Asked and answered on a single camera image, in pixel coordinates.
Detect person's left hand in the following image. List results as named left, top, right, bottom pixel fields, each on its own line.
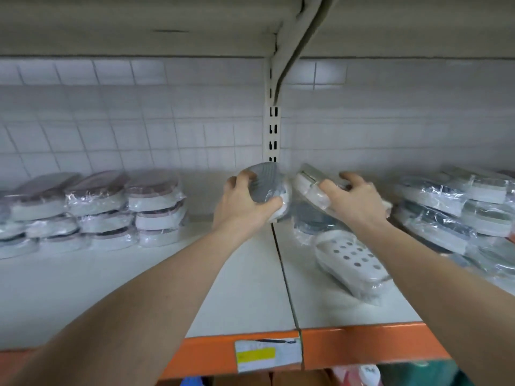
left=210, top=170, right=285, bottom=248

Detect person's right hand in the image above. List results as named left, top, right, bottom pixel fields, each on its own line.
left=317, top=172, right=393, bottom=240

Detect grey soap dish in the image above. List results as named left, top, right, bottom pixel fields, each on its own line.
left=290, top=162, right=352, bottom=211
left=245, top=161, right=292, bottom=224

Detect white perforated soap dish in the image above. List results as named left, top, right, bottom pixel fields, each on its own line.
left=311, top=228, right=395, bottom=304

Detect pile of soap dishes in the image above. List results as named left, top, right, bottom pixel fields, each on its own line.
left=291, top=163, right=515, bottom=298

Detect orange metal store shelving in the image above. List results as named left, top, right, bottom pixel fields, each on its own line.
left=0, top=0, right=515, bottom=386

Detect stacks of pink-lid soap dishes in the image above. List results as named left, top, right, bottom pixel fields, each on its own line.
left=0, top=168, right=191, bottom=261

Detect person's right forearm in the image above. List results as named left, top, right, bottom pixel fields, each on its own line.
left=366, top=225, right=515, bottom=386

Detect person's left forearm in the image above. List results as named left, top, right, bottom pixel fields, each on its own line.
left=8, top=229, right=246, bottom=386

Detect yellow shelf price label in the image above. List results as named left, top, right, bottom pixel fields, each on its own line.
left=234, top=337, right=304, bottom=374

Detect pink plastic bottle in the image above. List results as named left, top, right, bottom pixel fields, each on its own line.
left=345, top=363, right=384, bottom=386

